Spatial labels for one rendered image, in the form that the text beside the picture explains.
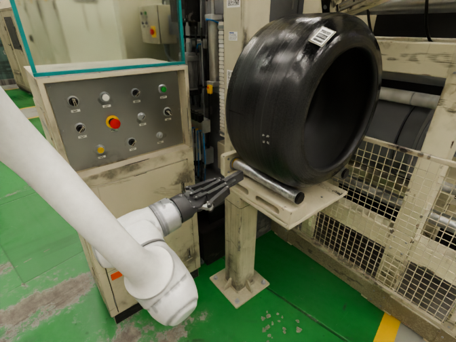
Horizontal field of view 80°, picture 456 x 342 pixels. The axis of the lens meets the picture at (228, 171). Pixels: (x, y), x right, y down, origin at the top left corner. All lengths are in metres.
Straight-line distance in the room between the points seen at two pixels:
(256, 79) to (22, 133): 0.57
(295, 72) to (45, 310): 1.80
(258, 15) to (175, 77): 0.43
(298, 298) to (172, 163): 1.08
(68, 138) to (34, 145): 0.71
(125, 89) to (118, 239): 0.79
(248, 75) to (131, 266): 0.58
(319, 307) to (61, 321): 1.43
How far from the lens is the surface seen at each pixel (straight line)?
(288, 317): 1.73
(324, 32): 0.82
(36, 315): 2.01
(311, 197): 1.15
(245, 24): 1.10
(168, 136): 1.31
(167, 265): 0.57
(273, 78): 0.76
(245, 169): 1.08
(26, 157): 0.47
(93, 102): 1.16
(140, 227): 0.67
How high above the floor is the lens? 1.41
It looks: 28 degrees down
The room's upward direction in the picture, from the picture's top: straight up
